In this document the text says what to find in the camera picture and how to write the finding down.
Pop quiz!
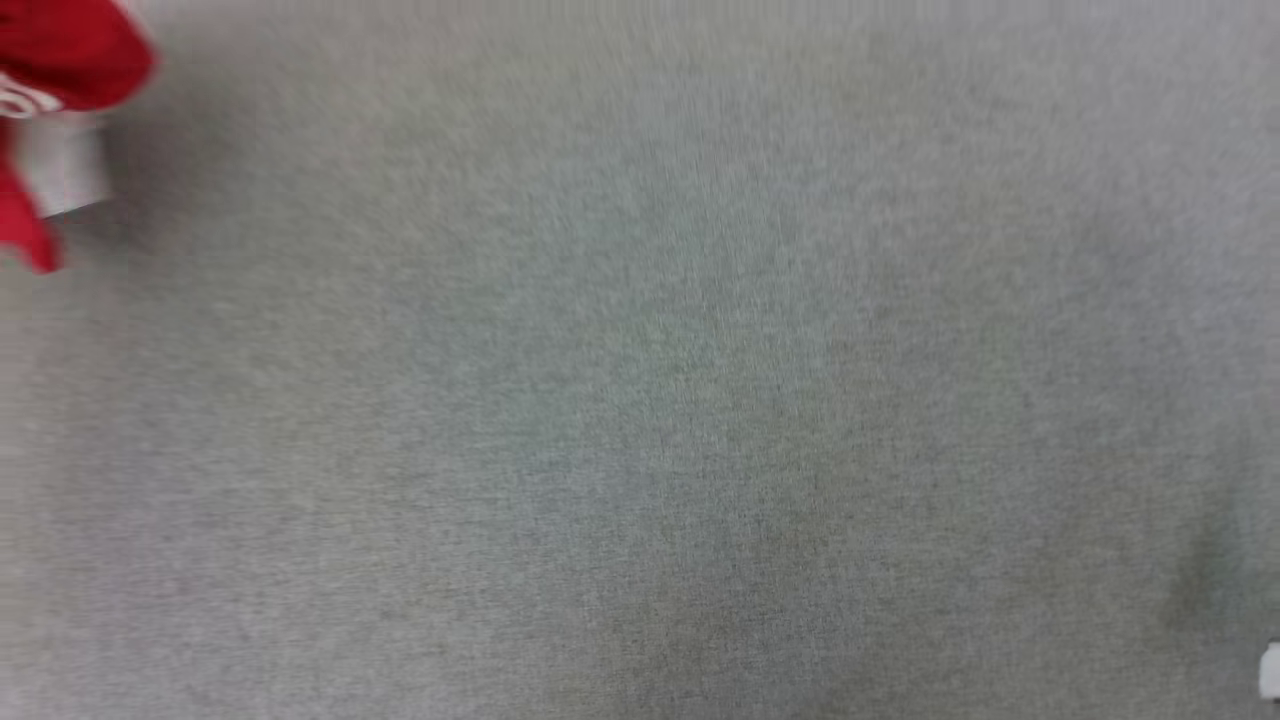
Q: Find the red basketball jersey white trim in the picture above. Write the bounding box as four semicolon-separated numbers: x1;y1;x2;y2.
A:
0;0;159;276

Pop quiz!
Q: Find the grey fabric sofa seat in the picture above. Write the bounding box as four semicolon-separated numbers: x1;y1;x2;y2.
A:
0;0;1280;720

